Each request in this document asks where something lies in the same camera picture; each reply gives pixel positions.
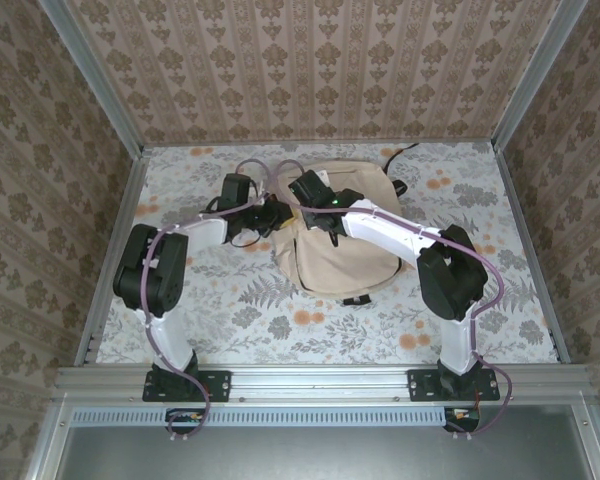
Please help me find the beige backpack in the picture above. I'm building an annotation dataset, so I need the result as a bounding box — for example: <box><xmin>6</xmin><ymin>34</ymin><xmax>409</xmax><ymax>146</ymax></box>
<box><xmin>269</xmin><ymin>142</ymin><xmax>421</xmax><ymax>307</ymax></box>

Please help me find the floral tablecloth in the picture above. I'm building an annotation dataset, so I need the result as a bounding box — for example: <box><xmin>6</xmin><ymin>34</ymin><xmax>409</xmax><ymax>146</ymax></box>
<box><xmin>94</xmin><ymin>141</ymin><xmax>561</xmax><ymax>365</ymax></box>

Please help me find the grey metal panel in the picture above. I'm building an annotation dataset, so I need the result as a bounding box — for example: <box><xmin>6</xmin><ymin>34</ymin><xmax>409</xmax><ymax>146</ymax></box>
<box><xmin>54</xmin><ymin>405</ymin><xmax>600</xmax><ymax>480</ymax></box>

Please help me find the aluminium side rail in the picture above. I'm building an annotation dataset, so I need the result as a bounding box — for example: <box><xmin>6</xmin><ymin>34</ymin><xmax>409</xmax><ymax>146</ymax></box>
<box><xmin>492</xmin><ymin>142</ymin><xmax>571</xmax><ymax>364</ymax></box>
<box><xmin>74</xmin><ymin>144</ymin><xmax>151</xmax><ymax>366</ymax></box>

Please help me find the aluminium front rail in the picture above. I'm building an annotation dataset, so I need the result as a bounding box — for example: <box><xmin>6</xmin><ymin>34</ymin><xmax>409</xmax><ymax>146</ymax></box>
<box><xmin>49</xmin><ymin>363</ymin><xmax>600</xmax><ymax>401</ymax></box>

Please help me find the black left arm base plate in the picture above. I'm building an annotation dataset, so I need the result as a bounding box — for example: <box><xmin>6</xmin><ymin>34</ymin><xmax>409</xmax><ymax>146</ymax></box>
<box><xmin>142</xmin><ymin>368</ymin><xmax>233</xmax><ymax>404</ymax></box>

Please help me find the aluminium corner post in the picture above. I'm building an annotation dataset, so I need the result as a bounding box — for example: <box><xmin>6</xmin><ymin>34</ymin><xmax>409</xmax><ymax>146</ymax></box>
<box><xmin>492</xmin><ymin>0</ymin><xmax>589</xmax><ymax>151</ymax></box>
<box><xmin>37</xmin><ymin>0</ymin><xmax>146</xmax><ymax>156</ymax></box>

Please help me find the grey slotted cable duct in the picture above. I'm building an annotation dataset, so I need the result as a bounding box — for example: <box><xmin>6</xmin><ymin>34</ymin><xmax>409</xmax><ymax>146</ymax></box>
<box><xmin>71</xmin><ymin>405</ymin><xmax>449</xmax><ymax>429</ymax></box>

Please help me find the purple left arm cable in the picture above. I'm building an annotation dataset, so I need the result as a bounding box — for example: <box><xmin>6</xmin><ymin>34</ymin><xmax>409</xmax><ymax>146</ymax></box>
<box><xmin>139</xmin><ymin>158</ymin><xmax>276</xmax><ymax>444</ymax></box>

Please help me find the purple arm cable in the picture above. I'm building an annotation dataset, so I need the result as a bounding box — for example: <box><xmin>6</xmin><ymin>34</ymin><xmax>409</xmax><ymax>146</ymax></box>
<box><xmin>272</xmin><ymin>158</ymin><xmax>514</xmax><ymax>441</ymax></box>
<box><xmin>139</xmin><ymin>158</ymin><xmax>276</xmax><ymax>444</ymax></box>

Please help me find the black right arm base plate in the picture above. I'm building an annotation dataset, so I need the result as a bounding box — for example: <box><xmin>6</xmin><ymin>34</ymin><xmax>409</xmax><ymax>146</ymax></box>
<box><xmin>407</xmin><ymin>368</ymin><xmax>501</xmax><ymax>403</ymax></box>

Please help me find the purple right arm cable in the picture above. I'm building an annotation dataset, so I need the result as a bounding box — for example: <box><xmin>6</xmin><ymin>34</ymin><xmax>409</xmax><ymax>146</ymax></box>
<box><xmin>272</xmin><ymin>158</ymin><xmax>514</xmax><ymax>441</ymax></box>

